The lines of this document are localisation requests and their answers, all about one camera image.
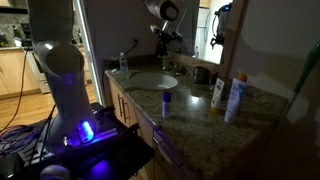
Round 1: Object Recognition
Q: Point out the small white can blue cap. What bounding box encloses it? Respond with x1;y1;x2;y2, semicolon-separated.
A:
161;91;173;119

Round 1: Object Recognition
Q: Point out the chrome faucet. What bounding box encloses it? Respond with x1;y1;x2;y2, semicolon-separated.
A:
168;58;189;77

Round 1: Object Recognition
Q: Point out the bundle of floor cables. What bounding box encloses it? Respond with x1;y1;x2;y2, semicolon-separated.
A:
0;124;38;158

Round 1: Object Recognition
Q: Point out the black robot cart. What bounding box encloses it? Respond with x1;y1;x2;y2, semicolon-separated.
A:
0;101;156;180

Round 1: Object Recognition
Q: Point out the wooden kitchen cabinet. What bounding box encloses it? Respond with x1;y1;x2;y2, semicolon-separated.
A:
0;46;41;99

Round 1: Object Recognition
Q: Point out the clear plastic water bottle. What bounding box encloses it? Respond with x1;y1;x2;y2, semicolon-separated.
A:
119;52;129;75

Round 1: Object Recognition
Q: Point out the long drawer handle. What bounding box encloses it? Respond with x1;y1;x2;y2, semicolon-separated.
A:
151;128;187;177

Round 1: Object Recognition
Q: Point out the white door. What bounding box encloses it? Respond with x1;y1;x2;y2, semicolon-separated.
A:
73;0;104;106

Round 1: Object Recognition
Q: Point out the thin red cable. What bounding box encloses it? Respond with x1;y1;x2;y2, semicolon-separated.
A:
0;49;29;134

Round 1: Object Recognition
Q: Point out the soap pump dispenser bottle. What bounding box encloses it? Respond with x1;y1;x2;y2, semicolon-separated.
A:
162;54;171;70

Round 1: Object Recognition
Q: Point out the metal cabinet bar handle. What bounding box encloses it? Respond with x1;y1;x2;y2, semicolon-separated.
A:
122;98;130;124
117;94;123;118

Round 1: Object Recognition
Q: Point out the white tube yellow cap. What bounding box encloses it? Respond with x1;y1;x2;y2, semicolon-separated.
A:
209;77;232;114

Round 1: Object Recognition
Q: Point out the white oval sink basin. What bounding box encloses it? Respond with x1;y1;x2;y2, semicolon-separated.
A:
129;70;179;92

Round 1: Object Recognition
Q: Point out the black power cable with plug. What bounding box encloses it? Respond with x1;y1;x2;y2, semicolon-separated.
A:
101;38;140;73

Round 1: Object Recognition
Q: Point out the wooden vanity cabinet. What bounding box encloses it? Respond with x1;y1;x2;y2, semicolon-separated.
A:
105;78;201;180

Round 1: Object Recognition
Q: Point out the green broom handle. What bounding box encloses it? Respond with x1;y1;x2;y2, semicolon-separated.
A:
279;39;320;118

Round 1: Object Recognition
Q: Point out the silver metal cup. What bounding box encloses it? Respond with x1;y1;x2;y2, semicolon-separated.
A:
193;65;210;85

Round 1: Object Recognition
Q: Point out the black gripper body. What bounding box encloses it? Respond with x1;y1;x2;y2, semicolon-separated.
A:
157;35;173;51

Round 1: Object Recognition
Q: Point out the tall white blue lotion tube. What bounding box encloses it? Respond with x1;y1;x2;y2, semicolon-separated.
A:
223;72;248;124

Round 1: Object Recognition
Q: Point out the black round dome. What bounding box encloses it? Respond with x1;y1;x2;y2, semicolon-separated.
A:
39;164;73;180

